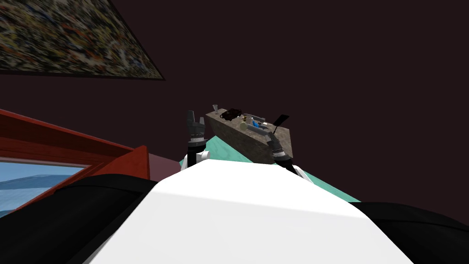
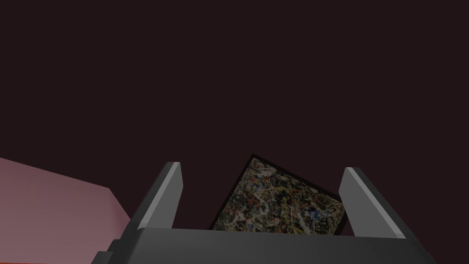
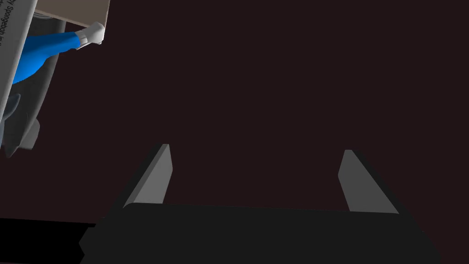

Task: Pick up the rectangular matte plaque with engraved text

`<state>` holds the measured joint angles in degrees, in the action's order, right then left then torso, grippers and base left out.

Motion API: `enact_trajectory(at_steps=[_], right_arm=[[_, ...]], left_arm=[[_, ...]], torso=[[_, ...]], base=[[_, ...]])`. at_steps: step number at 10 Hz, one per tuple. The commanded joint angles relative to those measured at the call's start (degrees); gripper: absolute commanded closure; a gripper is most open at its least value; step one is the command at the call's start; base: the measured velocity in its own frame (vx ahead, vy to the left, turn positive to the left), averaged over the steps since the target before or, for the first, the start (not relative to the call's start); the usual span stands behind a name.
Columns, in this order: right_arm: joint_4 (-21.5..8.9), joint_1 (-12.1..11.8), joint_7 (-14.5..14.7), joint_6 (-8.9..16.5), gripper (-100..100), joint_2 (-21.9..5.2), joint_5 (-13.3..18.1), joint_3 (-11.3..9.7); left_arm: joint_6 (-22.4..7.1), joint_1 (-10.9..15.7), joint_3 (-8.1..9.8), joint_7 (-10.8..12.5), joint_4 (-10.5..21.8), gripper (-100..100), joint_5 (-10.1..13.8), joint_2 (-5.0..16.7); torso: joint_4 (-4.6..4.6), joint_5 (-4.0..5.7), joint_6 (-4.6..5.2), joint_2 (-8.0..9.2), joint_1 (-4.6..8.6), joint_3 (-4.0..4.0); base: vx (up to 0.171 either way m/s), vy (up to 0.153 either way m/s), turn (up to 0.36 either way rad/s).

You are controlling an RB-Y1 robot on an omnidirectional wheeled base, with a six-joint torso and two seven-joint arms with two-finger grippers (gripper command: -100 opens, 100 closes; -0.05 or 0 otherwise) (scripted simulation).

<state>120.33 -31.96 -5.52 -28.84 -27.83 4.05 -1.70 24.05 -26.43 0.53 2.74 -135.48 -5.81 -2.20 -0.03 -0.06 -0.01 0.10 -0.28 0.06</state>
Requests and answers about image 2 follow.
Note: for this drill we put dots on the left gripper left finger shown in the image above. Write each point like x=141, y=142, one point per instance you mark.
x=161, y=200

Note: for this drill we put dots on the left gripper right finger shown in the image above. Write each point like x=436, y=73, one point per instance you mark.
x=366, y=209

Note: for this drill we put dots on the abstract speckled framed painting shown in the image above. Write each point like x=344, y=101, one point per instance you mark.
x=278, y=205

